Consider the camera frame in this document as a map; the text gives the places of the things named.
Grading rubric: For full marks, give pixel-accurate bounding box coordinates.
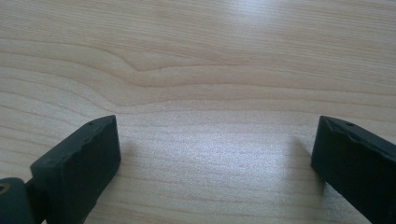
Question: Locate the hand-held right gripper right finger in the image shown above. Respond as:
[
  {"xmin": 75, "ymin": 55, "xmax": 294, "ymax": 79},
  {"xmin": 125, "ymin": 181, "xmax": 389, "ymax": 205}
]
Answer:
[{"xmin": 310, "ymin": 115, "xmax": 396, "ymax": 224}]

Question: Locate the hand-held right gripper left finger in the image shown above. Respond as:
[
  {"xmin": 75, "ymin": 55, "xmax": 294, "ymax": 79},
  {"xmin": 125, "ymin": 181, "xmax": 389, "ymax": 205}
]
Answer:
[{"xmin": 30, "ymin": 114, "xmax": 122, "ymax": 224}]

